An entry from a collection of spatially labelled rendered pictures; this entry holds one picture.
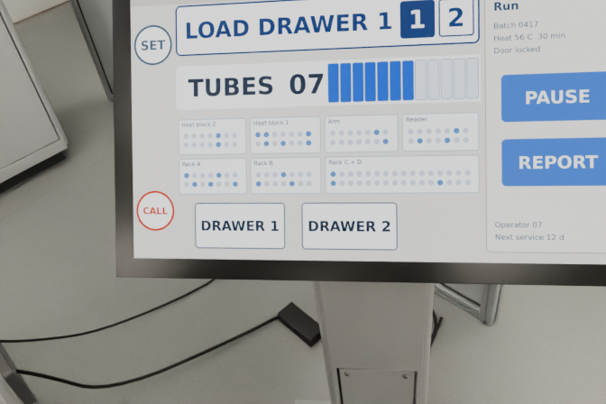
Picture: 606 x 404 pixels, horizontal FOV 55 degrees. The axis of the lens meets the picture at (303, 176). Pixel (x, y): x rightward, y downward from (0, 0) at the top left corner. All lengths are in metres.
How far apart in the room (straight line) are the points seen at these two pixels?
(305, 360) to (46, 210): 1.22
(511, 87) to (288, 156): 0.22
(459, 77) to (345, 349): 0.46
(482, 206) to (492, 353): 1.15
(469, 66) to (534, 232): 0.17
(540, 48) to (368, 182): 0.20
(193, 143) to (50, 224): 1.77
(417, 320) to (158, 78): 0.46
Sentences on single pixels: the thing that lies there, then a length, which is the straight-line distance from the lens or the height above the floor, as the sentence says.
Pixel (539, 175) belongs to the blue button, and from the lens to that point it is 0.58.
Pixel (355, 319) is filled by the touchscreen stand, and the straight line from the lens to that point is 0.81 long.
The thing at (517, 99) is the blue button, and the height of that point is 1.09.
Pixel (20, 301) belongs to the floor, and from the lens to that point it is 2.12.
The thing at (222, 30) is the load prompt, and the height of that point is 1.15.
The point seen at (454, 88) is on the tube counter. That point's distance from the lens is 0.57.
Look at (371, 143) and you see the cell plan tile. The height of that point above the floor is 1.07.
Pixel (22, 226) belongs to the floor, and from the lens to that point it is 2.39.
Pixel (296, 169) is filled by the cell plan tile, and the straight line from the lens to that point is 0.57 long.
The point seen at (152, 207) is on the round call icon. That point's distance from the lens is 0.61.
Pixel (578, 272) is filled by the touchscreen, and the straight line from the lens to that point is 0.59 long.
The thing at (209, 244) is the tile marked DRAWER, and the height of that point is 0.99.
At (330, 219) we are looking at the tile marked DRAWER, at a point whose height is 1.01.
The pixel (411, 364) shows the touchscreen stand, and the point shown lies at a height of 0.64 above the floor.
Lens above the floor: 1.41
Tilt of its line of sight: 40 degrees down
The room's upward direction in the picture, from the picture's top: 8 degrees counter-clockwise
